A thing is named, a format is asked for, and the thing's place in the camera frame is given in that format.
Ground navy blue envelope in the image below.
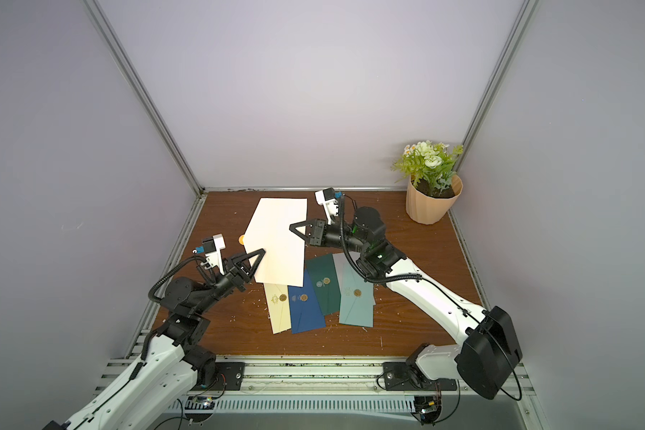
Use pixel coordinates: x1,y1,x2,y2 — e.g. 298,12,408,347
288,271,326,334

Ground circuit board with wires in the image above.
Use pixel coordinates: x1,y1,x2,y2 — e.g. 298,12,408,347
410,378,462,426
152,374,227,429

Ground ribbed terracotta plant pot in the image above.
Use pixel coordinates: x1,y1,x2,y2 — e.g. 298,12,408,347
406,175,463,225

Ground white vented cable duct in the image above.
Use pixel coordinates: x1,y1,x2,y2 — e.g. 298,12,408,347
163,396,416,415

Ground dark green envelope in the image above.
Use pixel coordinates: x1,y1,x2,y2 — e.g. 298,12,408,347
306,254,341,315

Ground green plant white flowers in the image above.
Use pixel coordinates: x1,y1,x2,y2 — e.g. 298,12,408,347
392,141,463,199

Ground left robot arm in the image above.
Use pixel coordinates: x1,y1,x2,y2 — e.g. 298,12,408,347
46,248,266,429

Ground cream yellow envelope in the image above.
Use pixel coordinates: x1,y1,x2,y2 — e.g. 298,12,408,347
263,283,291,334

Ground teal envelope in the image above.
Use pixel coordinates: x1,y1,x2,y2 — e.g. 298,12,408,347
339,269,374,328

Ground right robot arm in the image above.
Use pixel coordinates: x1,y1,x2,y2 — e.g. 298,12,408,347
288,188,523,400

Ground left circuit board with wires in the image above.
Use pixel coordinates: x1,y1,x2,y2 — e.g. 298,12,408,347
152,374,227,429

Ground grey envelope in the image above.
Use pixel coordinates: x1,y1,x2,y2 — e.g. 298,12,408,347
333,254,376,306

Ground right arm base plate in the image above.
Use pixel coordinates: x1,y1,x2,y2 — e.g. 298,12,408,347
376,362,459,392

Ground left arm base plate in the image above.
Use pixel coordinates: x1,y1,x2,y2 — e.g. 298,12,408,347
195,361,245,392

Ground right circuit board with wires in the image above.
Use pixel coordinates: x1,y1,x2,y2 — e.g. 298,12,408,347
410,378,462,426

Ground aluminium front rail frame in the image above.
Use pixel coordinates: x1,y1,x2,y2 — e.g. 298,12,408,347
93,354,535,396

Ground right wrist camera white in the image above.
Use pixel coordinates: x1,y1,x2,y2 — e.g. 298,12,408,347
315,187,343,225

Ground pink envelope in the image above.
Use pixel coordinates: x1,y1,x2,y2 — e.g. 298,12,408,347
243,198,307,288

